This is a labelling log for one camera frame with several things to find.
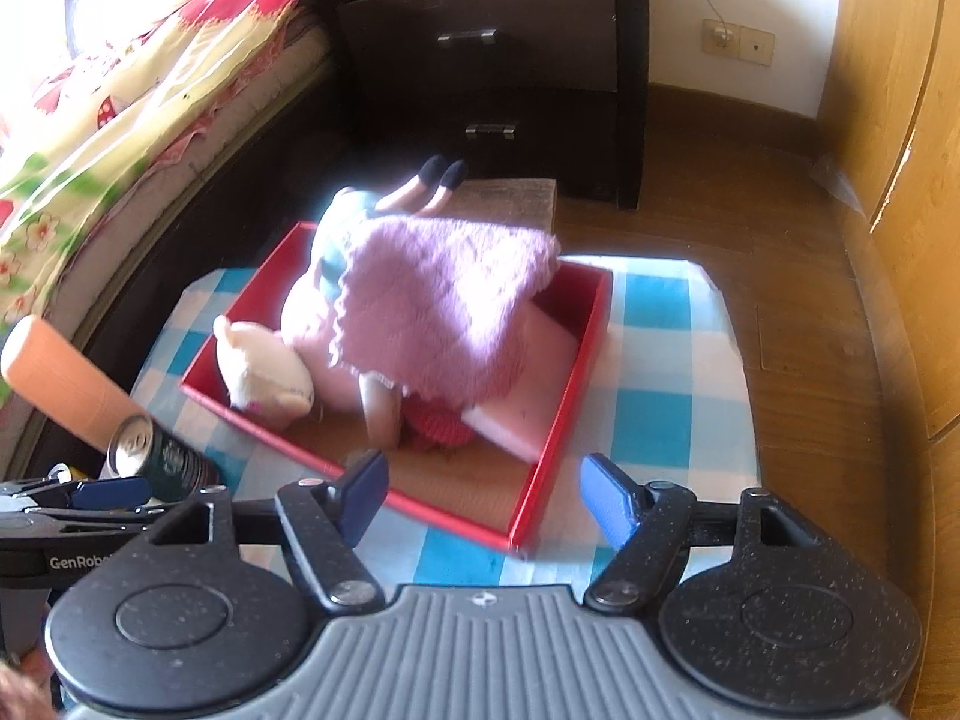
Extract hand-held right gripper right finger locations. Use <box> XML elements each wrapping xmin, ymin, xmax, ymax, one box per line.
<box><xmin>579</xmin><ymin>454</ymin><xmax>820</xmax><ymax>612</ymax></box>

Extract light wooden wardrobe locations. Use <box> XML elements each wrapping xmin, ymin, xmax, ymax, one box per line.
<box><xmin>814</xmin><ymin>0</ymin><xmax>960</xmax><ymax>720</ymax></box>

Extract dark wooden nightstand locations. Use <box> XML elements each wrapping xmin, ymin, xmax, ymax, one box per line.
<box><xmin>315</xmin><ymin>0</ymin><xmax>650</xmax><ymax>212</ymax></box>

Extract red cardboard box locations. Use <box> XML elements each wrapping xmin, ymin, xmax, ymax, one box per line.
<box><xmin>180</xmin><ymin>221</ymin><xmax>614</xmax><ymax>552</ymax></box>

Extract brown cardboard board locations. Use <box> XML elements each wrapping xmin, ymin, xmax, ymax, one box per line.
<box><xmin>441</xmin><ymin>177</ymin><xmax>560</xmax><ymax>238</ymax></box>

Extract pink foam block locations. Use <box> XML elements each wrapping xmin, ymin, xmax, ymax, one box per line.
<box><xmin>461</xmin><ymin>298</ymin><xmax>583</xmax><ymax>464</ymax></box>

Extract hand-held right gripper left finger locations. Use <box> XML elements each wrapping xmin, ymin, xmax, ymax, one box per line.
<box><xmin>142</xmin><ymin>448</ymin><xmax>391</xmax><ymax>612</ymax></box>

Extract floral quilt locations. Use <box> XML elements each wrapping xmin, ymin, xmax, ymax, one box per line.
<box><xmin>0</xmin><ymin>0</ymin><xmax>377</xmax><ymax>302</ymax></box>

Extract red knitted plush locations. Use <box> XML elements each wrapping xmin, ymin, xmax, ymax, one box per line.
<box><xmin>400</xmin><ymin>396</ymin><xmax>475</xmax><ymax>452</ymax></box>

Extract purple knitted towel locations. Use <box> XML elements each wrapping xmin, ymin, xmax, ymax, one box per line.
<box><xmin>328</xmin><ymin>216</ymin><xmax>562</xmax><ymax>400</ymax></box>

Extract dark nightstand drawer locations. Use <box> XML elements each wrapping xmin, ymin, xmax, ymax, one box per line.
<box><xmin>351</xmin><ymin>86</ymin><xmax>625</xmax><ymax>197</ymax></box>
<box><xmin>337</xmin><ymin>0</ymin><xmax>620</xmax><ymax>95</ymax></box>

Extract white-headed plush doll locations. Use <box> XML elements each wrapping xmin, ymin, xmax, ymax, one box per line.
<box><xmin>213</xmin><ymin>270</ymin><xmax>406</xmax><ymax>442</ymax></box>

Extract blue white checkered cloth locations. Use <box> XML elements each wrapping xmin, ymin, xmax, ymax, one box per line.
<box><xmin>131</xmin><ymin>253</ymin><xmax>764</xmax><ymax>595</ymax></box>

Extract dark metal can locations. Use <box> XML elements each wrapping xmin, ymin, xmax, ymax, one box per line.
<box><xmin>105</xmin><ymin>415</ymin><xmax>221</xmax><ymax>504</ymax></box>

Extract orange plastic cylinder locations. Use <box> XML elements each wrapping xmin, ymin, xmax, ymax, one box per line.
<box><xmin>0</xmin><ymin>315</ymin><xmax>156</xmax><ymax>452</ymax></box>

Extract beige wall socket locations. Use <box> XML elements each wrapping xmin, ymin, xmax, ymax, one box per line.
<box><xmin>701</xmin><ymin>18</ymin><xmax>776</xmax><ymax>65</ymax></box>

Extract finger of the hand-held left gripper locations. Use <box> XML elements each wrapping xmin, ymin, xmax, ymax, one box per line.
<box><xmin>0</xmin><ymin>502</ymin><xmax>181</xmax><ymax>539</ymax></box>
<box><xmin>0</xmin><ymin>465</ymin><xmax>152</xmax><ymax>509</ymax></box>

